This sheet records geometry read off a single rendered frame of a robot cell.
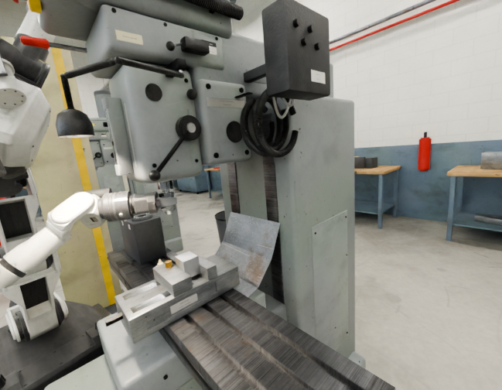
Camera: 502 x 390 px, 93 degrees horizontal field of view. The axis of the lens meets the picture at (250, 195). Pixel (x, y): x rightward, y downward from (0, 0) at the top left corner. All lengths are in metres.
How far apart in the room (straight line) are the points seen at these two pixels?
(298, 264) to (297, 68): 0.67
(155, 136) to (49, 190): 1.85
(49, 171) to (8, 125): 1.53
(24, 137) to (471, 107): 4.54
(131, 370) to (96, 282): 1.94
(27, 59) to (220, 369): 1.11
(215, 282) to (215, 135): 0.46
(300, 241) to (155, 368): 0.60
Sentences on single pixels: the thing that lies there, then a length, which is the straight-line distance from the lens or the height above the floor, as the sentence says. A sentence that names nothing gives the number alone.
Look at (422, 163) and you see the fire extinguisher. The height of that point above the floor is 0.91.
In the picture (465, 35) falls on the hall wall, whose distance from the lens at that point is 4.69.
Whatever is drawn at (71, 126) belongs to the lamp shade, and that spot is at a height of 1.47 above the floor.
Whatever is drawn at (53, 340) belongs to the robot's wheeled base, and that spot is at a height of 0.57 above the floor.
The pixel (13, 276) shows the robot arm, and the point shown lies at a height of 1.13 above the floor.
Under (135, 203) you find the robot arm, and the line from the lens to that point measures 0.80.
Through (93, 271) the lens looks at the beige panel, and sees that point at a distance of 2.67.
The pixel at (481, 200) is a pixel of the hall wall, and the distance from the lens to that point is 4.61.
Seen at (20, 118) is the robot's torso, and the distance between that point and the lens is 1.00.
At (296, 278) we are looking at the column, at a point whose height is 0.86.
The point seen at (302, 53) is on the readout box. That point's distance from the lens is 0.72.
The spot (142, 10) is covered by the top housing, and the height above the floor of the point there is 1.73.
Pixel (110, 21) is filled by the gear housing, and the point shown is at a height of 1.69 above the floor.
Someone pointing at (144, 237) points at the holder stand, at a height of 1.04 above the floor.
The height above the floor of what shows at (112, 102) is 1.54.
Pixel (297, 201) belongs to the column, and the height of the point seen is 1.17.
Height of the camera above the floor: 1.39
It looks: 11 degrees down
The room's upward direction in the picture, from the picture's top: 5 degrees counter-clockwise
